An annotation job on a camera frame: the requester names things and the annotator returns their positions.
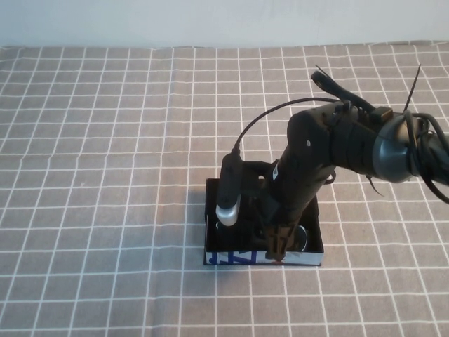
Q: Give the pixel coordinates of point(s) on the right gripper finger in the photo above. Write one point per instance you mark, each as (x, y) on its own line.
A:
(273, 242)
(287, 238)

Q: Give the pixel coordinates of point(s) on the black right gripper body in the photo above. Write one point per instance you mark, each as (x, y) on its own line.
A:
(294, 186)

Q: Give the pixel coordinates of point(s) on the black sunglasses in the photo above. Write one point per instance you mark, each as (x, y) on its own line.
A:
(303, 239)

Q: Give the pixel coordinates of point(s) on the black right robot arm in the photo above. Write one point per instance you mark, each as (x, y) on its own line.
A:
(350, 147)

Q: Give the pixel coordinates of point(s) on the black printed glasses case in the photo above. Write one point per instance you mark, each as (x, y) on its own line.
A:
(314, 228)

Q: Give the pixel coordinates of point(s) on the black zip tie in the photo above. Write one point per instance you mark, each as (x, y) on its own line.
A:
(413, 87)

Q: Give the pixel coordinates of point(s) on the grey white checked tablecloth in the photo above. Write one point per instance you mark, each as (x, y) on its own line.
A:
(105, 210)

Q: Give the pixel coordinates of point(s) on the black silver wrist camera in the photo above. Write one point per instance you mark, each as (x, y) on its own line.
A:
(228, 189)

